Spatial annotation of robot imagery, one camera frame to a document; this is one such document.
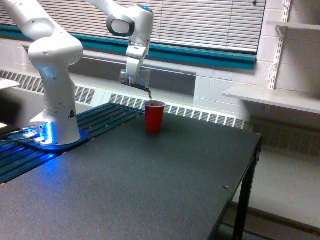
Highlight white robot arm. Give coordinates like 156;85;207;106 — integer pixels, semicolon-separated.
1;0;154;147

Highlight white lower wall shelf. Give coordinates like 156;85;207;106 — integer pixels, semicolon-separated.
222;84;320;114

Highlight teal window sill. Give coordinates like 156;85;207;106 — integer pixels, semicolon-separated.
0;24;258;71

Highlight red plastic cup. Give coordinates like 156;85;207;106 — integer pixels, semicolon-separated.
144;100;166;133

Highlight white upper wall shelf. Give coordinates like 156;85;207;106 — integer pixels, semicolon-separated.
266;21;320;31

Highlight white baseboard radiator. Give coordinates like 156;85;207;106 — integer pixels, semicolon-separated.
0;70;251;130

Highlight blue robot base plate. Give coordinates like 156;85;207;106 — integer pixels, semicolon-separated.
8;130;89;152

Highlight brown nuts and snacks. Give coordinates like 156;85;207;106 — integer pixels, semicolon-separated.
119;78;153;100

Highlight white board at left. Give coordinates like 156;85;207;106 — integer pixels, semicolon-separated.
0;78;20;90

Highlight white wall shelf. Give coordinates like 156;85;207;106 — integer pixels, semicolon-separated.
222;84;320;114
266;21;320;31

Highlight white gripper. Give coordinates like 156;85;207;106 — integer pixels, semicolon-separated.
126;42;150;83

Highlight blue slotted aluminium rail bed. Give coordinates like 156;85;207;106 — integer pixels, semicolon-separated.
0;103;145;184

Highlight white shelf bracket rail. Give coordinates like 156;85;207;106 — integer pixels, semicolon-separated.
268;0;292;90

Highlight white window blinds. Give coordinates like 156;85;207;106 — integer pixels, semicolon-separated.
0;0;267;52

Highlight black cable at base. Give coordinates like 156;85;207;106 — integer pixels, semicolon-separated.
0;127;26;143

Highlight black table leg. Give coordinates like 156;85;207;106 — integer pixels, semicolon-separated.
232;137;263;240

